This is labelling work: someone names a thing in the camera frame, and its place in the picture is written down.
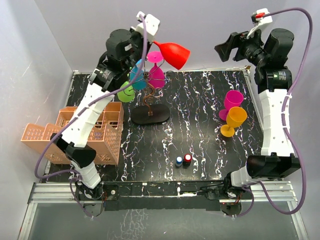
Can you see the magenta plastic wine glass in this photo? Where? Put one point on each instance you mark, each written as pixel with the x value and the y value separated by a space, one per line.
pixel 156 74

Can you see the green plastic wine glass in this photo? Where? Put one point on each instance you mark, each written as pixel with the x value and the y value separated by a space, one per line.
pixel 128 94

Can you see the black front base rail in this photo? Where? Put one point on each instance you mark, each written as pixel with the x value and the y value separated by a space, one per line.
pixel 209 195

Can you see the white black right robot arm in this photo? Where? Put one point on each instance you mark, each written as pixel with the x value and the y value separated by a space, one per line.
pixel 273 79

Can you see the blue capped small bottle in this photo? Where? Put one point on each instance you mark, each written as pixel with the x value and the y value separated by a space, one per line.
pixel 178 161

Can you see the metal wine glass rack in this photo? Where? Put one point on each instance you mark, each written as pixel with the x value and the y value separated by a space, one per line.
pixel 149 113

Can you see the red capped small bottle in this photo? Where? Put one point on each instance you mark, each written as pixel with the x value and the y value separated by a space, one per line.
pixel 187 159

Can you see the blue plastic wine glass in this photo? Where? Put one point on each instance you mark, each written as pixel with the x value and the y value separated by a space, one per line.
pixel 140 82

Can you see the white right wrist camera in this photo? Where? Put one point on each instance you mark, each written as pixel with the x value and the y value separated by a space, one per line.
pixel 260 21

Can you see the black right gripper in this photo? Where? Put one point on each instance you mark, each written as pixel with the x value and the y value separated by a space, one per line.
pixel 236 40

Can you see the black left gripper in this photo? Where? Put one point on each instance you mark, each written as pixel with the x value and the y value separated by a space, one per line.
pixel 136 35

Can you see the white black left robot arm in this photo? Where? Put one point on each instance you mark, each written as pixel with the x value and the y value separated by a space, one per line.
pixel 124 48

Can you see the peach plastic basket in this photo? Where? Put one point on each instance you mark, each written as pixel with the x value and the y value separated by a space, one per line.
pixel 105 137

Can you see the orange plastic wine glass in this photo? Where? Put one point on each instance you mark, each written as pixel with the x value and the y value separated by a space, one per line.
pixel 235 118

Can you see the red plastic wine glass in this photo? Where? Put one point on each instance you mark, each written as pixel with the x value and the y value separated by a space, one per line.
pixel 174 54

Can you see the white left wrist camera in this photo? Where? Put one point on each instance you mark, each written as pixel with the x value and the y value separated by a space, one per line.
pixel 152 25

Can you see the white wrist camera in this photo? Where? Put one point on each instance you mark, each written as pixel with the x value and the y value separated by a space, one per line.
pixel 260 21
pixel 152 25

